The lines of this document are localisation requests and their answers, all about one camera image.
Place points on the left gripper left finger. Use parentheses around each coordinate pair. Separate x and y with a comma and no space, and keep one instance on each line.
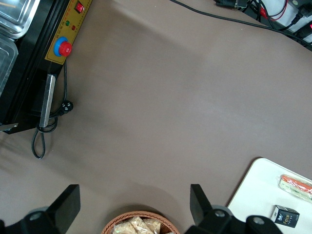
(65,204)

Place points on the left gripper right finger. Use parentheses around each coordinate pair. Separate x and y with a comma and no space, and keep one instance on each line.
(201,207)

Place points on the cream plastic tray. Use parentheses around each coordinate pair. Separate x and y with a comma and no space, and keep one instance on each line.
(253,195)

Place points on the small black gum box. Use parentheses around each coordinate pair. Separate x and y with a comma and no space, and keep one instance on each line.
(285,216)

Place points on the black tray sealing machine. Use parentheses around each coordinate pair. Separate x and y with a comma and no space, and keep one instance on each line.
(29,73)

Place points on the steel food tray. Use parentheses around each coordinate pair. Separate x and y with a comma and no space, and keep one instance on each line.
(6,65)
(17,17)

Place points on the clear bag of crackers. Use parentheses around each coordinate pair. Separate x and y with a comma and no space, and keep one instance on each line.
(154,224)
(120,229)
(137,225)

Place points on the brown wicker snack basket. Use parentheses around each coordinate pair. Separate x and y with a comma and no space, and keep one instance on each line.
(114,220)

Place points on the wrapped sandwich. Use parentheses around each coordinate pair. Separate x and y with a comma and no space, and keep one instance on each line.
(295,186)

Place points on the black plug connector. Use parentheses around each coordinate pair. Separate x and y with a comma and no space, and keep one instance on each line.
(226,3)

